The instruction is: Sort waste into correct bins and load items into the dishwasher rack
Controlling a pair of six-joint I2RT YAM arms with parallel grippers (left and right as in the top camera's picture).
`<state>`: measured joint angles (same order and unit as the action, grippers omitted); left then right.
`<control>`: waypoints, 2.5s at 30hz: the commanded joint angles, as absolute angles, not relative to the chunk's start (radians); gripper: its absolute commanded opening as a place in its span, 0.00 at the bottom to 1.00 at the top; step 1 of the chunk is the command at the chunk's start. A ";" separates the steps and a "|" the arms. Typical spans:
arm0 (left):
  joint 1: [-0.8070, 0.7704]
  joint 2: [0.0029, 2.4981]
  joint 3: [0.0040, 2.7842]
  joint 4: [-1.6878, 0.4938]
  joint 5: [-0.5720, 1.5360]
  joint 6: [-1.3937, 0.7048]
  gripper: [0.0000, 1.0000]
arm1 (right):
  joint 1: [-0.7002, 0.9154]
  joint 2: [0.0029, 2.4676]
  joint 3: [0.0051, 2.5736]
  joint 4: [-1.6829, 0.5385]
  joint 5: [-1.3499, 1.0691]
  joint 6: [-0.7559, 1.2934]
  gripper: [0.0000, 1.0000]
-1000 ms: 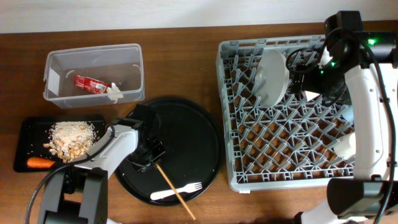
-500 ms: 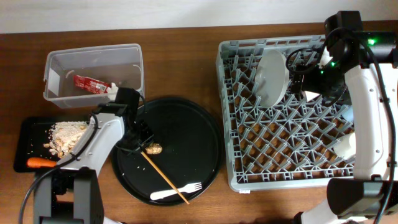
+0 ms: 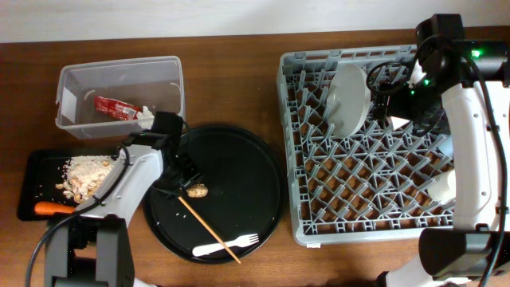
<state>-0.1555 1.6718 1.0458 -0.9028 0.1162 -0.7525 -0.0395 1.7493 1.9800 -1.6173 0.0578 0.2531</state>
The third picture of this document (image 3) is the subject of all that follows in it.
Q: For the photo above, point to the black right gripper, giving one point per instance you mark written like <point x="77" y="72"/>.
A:
<point x="437" y="123"/>

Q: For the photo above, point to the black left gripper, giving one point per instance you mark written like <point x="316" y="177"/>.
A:
<point x="192" y="168"/>

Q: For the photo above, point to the brown food scrap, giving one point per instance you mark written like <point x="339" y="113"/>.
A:
<point x="199" y="190"/>

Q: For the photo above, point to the white tissue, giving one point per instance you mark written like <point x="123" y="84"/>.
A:
<point x="145" y="118"/>

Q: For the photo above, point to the wooden chopstick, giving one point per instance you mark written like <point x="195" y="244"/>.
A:
<point x="209" y="229"/>

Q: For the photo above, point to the grey plate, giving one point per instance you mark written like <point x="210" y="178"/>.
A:
<point x="349" y="99"/>

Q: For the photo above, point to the red snack wrapper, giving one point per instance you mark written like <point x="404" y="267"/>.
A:
<point x="116" y="109"/>

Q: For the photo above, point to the white cup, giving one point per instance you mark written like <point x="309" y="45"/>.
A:
<point x="443" y="188"/>

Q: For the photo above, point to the rice and peanut shells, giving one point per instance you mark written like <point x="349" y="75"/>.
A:
<point x="83" y="175"/>

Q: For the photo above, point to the white plastic fork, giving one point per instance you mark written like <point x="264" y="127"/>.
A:
<point x="241" y="241"/>

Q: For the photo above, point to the orange carrot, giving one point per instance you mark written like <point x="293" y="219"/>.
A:
<point x="51" y="208"/>

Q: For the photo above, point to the pink bowl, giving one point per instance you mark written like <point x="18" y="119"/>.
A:
<point x="397" y="122"/>

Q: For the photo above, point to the blue cup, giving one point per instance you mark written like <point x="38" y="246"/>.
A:
<point x="446" y="147"/>

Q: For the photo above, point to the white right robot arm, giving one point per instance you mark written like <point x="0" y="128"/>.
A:
<point x="464" y="92"/>

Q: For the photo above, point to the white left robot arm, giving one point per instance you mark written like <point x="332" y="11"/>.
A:
<point x="90" y="246"/>

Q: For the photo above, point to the grey dishwasher rack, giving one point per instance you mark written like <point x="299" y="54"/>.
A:
<point x="371" y="186"/>

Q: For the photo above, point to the round black tray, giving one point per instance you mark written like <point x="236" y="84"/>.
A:
<point x="246" y="195"/>

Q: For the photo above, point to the clear plastic bin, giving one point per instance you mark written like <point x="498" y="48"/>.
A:
<point x="155" y="82"/>

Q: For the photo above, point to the black rectangular tray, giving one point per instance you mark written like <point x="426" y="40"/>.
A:
<point x="44" y="170"/>

